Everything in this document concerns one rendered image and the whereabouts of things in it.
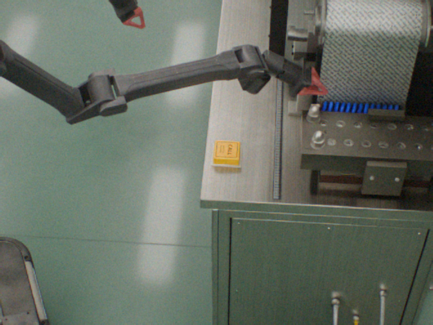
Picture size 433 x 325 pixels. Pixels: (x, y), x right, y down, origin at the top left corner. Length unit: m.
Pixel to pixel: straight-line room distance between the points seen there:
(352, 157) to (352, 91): 0.20
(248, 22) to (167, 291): 1.03
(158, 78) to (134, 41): 2.05
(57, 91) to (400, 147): 0.87
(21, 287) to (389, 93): 1.38
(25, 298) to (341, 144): 1.24
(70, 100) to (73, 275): 1.29
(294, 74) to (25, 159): 1.69
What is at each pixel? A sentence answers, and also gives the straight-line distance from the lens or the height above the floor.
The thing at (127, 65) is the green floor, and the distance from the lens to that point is 3.97.
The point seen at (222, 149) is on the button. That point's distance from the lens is 2.28.
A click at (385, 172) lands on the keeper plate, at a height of 1.00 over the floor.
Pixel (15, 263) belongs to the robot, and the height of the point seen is 0.24.
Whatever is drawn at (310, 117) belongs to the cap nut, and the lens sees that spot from 2.21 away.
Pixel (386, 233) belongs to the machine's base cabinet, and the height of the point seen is 0.80.
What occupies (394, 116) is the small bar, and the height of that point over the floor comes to 1.05.
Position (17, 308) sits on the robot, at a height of 0.24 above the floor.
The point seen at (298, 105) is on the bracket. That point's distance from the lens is 2.40.
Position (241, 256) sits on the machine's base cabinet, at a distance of 2.39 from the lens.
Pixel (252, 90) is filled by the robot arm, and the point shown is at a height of 1.08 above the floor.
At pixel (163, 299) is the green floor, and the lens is 3.09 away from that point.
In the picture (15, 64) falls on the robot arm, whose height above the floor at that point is 1.40.
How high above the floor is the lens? 2.58
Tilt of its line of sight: 48 degrees down
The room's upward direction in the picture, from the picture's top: straight up
